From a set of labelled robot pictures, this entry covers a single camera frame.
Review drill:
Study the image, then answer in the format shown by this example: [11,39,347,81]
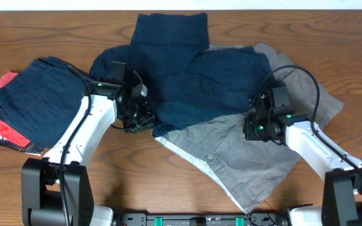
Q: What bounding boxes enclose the grey shorts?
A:
[155,43,344,213]

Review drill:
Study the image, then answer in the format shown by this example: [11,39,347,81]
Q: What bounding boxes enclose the navy blue shorts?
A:
[89,13,271,137]

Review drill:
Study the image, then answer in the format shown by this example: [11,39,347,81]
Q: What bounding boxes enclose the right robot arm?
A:
[243,91,362,226]

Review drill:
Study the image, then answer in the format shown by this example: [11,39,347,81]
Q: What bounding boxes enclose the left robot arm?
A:
[21,82,153,225]

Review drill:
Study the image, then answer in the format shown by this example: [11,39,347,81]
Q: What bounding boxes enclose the folded navy shorts on stack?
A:
[0,56,85,148]

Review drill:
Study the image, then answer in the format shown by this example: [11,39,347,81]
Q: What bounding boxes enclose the folded red garment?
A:
[0,71,31,147]

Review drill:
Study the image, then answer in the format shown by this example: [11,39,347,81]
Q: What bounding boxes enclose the folded black printed garment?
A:
[0,136,43,156]

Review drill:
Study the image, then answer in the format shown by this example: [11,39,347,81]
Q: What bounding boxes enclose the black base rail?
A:
[111,210,291,226]

